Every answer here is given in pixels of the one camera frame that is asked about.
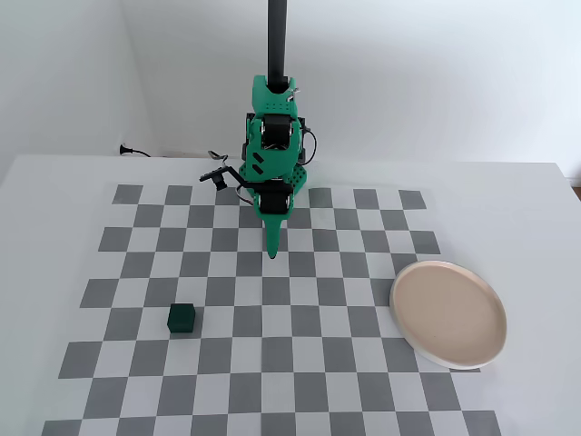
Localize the grey white checkered mat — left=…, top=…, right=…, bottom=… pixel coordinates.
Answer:
left=43, top=183, right=503, bottom=436

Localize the dark green dice cube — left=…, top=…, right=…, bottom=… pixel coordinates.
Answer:
left=166, top=302, right=197, bottom=336

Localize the green perforated robot base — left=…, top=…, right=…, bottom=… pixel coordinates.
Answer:
left=290, top=163, right=311, bottom=194

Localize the black looped servo cable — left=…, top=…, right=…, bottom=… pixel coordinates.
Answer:
left=300, top=128, right=318, bottom=165

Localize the black vertical pole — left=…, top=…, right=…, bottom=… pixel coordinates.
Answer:
left=267, top=0, right=289, bottom=88

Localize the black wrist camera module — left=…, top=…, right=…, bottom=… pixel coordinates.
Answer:
left=198, top=165, right=249, bottom=193

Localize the black power cable with plug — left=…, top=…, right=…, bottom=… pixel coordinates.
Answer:
left=119, top=144, right=153, bottom=159

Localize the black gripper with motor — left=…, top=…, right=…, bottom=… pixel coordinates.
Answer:
left=251, top=179, right=296, bottom=261

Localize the beige round plate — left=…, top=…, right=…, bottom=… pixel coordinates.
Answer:
left=389, top=260, right=508, bottom=372

